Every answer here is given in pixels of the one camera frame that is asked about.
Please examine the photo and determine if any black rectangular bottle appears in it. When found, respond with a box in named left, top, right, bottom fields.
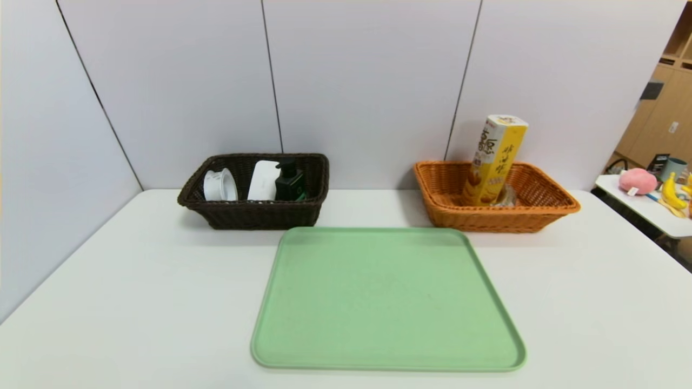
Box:
left=274, top=158, right=306, bottom=202

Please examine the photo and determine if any white rounded plastic case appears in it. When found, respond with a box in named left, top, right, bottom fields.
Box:
left=247, top=160, right=282, bottom=202

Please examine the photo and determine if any white round container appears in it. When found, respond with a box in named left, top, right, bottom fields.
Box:
left=203, top=168, right=239, bottom=202

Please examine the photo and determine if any yellow chips box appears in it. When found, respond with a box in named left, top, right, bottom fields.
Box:
left=461, top=114, right=529, bottom=206

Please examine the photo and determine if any dark brown wicker basket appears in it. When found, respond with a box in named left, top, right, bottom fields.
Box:
left=177, top=153, right=330, bottom=230

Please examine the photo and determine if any orange wicker basket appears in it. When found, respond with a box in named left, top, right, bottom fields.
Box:
left=414, top=160, right=582, bottom=233

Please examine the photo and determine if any light green plastic tray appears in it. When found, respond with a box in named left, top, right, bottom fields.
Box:
left=250, top=226, right=528, bottom=373

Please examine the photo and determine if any pink toy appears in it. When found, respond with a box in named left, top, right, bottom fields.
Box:
left=618, top=167, right=659, bottom=196

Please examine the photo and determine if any yellow banana toy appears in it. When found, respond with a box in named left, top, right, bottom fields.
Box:
left=662, top=172, right=688, bottom=211

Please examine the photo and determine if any teal cup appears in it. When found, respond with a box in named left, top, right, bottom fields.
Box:
left=661, top=157, right=688, bottom=183

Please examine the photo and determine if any wooden shelf unit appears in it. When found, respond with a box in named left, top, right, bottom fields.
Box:
left=657, top=3, right=692, bottom=71

